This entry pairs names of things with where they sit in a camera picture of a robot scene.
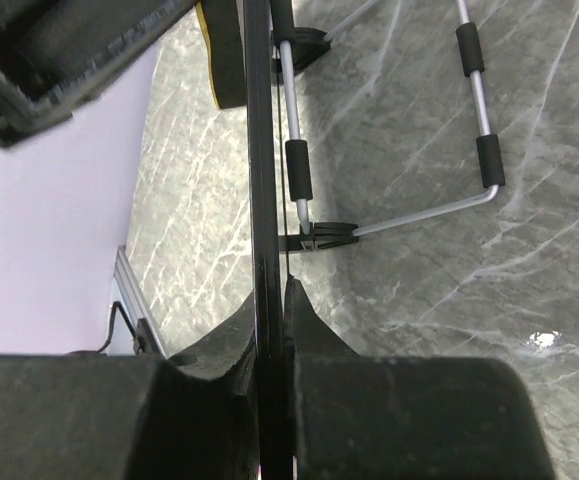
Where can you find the silver wire whiteboard stand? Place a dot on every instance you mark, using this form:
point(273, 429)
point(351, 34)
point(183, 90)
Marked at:
point(386, 122)

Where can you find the aluminium front mounting rail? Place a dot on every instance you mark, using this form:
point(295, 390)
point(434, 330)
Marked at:
point(130, 293)

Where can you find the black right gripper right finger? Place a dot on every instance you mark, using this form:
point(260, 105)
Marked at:
point(404, 417)

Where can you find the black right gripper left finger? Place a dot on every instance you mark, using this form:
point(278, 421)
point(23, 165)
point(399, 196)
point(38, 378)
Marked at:
point(90, 416)

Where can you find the black framed small whiteboard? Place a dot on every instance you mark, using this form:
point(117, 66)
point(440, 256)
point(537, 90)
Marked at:
point(276, 459)

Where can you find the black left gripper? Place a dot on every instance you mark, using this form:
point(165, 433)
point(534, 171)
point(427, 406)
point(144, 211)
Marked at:
point(56, 56)

